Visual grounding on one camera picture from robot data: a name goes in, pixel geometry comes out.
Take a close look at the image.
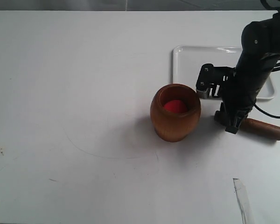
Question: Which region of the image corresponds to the white rectangular plastic tray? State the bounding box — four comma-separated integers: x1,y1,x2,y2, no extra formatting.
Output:
172,45,277,101

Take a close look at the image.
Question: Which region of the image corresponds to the clear tape strip right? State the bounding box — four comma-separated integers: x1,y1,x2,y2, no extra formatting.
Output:
233,178,255,224

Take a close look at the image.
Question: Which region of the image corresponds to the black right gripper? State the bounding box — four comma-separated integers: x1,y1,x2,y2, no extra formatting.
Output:
219,70,264,134

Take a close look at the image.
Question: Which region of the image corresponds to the red ball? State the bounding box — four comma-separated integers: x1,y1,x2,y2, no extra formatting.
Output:
163,99,188,114

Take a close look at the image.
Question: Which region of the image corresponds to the brown wooden mortar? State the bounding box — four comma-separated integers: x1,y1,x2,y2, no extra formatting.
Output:
150,84,201,142

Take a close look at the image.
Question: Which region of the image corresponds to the black cable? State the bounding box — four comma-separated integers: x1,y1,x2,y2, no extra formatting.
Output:
253,61,280,119

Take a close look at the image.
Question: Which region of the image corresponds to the brown wooden pestle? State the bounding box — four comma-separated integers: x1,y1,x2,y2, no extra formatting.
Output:
214,111,280,141

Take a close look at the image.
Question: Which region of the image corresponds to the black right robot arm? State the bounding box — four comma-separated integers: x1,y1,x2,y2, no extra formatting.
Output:
221,13,280,134

